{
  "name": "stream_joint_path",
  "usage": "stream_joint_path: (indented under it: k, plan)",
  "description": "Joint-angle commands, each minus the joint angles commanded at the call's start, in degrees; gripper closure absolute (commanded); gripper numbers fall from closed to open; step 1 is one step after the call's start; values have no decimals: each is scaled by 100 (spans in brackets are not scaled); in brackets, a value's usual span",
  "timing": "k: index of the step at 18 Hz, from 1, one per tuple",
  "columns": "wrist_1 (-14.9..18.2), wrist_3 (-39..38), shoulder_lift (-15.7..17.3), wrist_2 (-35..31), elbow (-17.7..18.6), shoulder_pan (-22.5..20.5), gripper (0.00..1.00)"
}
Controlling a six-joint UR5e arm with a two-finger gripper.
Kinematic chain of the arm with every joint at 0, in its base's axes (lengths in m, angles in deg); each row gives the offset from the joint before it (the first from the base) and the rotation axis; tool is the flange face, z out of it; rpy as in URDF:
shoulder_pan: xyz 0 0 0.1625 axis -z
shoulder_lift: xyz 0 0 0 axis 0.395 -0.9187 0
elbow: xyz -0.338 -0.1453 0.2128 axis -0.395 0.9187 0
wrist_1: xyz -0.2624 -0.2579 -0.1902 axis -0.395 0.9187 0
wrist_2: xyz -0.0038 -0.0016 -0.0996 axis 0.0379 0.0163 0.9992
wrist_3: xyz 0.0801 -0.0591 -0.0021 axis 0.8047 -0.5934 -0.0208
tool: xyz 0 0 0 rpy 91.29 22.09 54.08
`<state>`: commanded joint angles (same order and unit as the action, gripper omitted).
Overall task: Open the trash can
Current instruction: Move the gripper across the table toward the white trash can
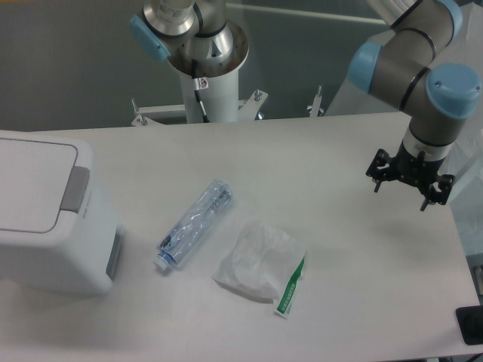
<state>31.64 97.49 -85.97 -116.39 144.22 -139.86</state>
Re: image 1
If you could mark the white metal mounting frame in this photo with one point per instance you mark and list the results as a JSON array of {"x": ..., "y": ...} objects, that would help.
[{"x": 247, "y": 110}]

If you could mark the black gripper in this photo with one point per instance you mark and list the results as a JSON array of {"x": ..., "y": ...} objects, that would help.
[{"x": 414, "y": 171}]

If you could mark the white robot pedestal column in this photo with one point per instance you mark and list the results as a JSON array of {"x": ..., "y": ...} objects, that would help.
[{"x": 219, "y": 96}]

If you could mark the grey trash can push button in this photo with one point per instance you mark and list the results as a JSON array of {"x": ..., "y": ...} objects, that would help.
[{"x": 75, "y": 189}]

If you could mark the crushed clear plastic bottle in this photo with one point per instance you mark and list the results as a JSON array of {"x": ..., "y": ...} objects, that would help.
[{"x": 193, "y": 224}]

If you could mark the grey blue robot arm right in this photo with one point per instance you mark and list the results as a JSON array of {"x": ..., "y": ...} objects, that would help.
[{"x": 438, "y": 100}]

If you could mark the white plastic trash can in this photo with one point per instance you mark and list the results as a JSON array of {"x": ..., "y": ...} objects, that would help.
[{"x": 42, "y": 246}]

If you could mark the black device at table edge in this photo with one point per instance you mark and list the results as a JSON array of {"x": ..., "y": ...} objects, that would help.
[{"x": 469, "y": 319}]

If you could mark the silver blue robot arm base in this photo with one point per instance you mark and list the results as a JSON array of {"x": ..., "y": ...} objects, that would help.
[{"x": 196, "y": 37}]

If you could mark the white plastic bag green stripe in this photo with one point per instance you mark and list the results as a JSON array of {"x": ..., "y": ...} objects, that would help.
[{"x": 264, "y": 265}]

